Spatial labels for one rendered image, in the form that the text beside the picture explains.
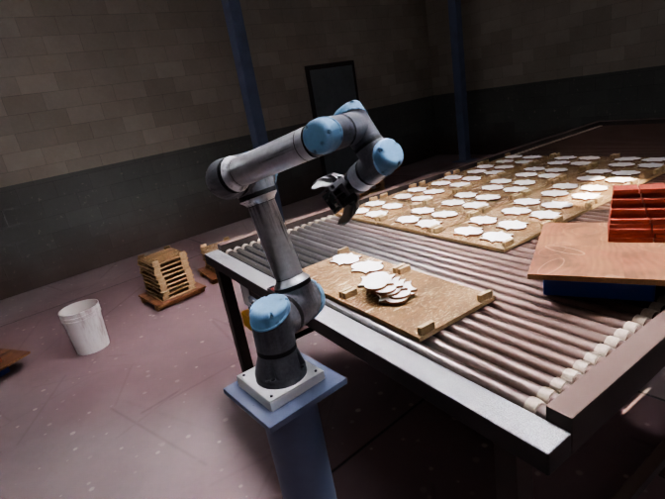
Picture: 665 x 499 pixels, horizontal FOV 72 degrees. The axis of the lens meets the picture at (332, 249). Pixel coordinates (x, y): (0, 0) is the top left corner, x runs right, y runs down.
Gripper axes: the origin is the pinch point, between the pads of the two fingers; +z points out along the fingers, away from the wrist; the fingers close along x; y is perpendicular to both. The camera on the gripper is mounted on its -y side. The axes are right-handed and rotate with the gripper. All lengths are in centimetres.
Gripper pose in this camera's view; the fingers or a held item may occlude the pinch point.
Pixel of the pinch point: (330, 203)
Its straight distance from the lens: 136.8
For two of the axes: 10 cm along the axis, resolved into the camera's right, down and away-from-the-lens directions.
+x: 6.0, 8.0, 0.6
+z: -4.5, 2.8, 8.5
